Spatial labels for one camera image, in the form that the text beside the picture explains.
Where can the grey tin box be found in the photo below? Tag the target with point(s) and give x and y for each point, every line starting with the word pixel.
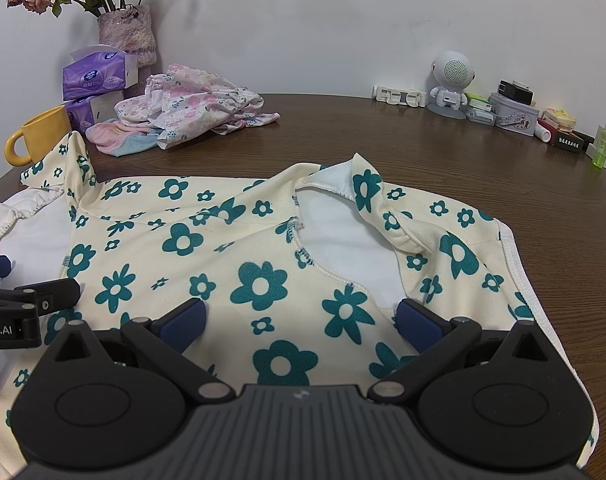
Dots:
pixel 515 117

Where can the cream teal-flowered garment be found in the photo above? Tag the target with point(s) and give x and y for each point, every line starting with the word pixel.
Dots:
pixel 283 240

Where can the white robot figure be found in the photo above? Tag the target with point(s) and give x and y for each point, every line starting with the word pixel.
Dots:
pixel 453 72

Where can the purple tissue pack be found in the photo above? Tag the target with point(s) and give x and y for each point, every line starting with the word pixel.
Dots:
pixel 90 110
pixel 95 72

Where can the black flat box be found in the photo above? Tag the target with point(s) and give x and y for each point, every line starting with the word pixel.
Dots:
pixel 573 140

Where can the purple mottled vase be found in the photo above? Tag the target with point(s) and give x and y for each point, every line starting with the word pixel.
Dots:
pixel 130 35

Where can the black charger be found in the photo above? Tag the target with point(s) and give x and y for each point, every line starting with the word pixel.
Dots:
pixel 515 91

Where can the white power strip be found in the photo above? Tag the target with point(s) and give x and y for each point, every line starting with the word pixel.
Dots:
pixel 398 96

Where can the pink floral clothes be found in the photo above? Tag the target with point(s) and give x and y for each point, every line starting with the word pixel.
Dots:
pixel 198 95

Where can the pink and blue cloth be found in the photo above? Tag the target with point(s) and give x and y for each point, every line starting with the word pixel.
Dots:
pixel 118 137

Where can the green and white packets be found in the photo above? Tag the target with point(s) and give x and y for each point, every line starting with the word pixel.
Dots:
pixel 479 110

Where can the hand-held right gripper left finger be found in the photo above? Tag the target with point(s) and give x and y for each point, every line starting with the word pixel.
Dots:
pixel 183 322

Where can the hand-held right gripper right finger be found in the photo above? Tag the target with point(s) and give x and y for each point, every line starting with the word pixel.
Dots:
pixel 423 325

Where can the green bottle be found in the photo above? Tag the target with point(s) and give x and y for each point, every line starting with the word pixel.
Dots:
pixel 601 150

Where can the yellow mug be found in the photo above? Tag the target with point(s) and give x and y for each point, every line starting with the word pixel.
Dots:
pixel 45 132

